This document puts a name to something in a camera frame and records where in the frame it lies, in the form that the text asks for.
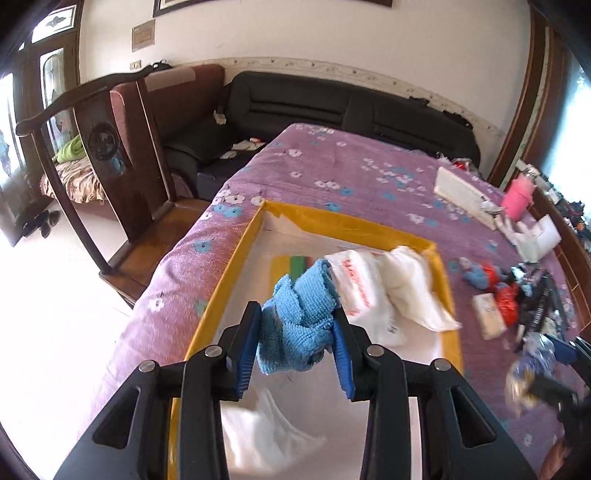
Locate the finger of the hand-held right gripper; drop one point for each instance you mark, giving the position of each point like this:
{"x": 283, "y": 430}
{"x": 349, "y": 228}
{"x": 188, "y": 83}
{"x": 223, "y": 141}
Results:
{"x": 551, "y": 392}
{"x": 570, "y": 354}

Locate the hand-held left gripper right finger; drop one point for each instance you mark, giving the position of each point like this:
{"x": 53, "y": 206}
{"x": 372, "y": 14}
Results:
{"x": 344, "y": 364}

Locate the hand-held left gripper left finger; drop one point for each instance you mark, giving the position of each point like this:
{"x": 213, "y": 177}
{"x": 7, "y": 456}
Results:
{"x": 247, "y": 355}

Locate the blue and white packet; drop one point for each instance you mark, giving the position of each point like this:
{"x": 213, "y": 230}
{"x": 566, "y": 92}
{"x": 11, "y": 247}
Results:
{"x": 531, "y": 369}

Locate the blue microfiber cloth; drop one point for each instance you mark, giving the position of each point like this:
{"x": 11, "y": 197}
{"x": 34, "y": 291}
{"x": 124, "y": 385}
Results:
{"x": 300, "y": 318}

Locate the yellow cardboard box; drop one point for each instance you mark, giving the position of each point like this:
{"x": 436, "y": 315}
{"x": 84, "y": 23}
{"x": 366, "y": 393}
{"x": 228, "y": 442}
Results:
{"x": 228, "y": 277}

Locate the white plastic bag red print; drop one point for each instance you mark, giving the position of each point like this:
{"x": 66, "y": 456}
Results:
{"x": 364, "y": 295}

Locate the crumpled white plastic bag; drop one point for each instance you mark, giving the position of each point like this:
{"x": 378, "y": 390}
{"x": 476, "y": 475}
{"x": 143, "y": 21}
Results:
{"x": 258, "y": 434}

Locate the white tissue pack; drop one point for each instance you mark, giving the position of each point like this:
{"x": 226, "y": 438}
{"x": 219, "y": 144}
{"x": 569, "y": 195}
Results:
{"x": 489, "y": 316}

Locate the multicolour sponge pack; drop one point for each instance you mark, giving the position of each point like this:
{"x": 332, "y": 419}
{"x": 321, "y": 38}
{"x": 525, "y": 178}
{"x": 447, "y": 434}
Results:
{"x": 284, "y": 272}

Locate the wooden cabinet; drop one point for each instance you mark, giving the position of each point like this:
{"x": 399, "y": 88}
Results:
{"x": 575, "y": 263}

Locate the plain white plastic bag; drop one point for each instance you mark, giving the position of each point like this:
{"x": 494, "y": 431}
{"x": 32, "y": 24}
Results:
{"x": 415, "y": 290}

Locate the blue plush toy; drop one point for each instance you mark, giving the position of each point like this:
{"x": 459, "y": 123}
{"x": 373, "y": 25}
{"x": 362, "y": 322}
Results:
{"x": 478, "y": 277}

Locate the white plastic container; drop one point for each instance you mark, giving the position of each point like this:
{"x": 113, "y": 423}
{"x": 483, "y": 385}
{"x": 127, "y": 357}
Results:
{"x": 538, "y": 237}

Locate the pink thermos bottle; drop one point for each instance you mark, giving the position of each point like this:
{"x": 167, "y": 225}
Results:
{"x": 517, "y": 201}

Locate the purple floral tablecloth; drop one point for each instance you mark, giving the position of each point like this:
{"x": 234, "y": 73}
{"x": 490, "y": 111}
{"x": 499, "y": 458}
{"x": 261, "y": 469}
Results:
{"x": 346, "y": 180}

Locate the white notebook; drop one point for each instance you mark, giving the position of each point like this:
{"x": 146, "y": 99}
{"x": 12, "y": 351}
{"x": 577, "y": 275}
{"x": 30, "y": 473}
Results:
{"x": 461, "y": 189}

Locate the dark wooden chair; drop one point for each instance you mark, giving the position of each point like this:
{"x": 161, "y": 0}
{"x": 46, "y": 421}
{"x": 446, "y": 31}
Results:
{"x": 138, "y": 184}

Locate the white papers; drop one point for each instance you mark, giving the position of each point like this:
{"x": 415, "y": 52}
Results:
{"x": 242, "y": 146}

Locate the dark shoe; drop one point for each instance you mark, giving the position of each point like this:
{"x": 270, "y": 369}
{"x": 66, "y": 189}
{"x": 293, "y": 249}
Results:
{"x": 34, "y": 224}
{"x": 51, "y": 221}

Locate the floral bedding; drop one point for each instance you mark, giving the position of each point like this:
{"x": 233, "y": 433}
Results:
{"x": 74, "y": 182}

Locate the black leather sofa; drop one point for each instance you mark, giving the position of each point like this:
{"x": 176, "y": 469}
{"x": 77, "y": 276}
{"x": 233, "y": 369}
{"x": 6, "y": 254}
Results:
{"x": 300, "y": 101}

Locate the maroon sofa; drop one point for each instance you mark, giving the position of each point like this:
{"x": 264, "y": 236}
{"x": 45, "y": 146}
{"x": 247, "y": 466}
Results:
{"x": 194, "y": 101}

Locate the green cloth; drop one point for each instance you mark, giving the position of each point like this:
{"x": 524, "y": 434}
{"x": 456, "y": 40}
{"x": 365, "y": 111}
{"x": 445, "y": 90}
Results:
{"x": 69, "y": 150}

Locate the wooden glass door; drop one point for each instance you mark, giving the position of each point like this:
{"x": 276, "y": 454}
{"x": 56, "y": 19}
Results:
{"x": 32, "y": 69}

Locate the wooden door frame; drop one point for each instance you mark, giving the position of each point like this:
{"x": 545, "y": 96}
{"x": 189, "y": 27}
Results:
{"x": 531, "y": 106}

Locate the wall socket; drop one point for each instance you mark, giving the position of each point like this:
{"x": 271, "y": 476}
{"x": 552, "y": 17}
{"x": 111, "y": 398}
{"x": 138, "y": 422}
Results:
{"x": 135, "y": 65}

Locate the wall plaque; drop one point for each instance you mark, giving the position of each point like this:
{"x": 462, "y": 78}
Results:
{"x": 142, "y": 36}

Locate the framed wall painting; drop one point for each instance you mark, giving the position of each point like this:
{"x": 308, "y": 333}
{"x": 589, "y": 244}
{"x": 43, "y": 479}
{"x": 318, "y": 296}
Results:
{"x": 272, "y": 4}

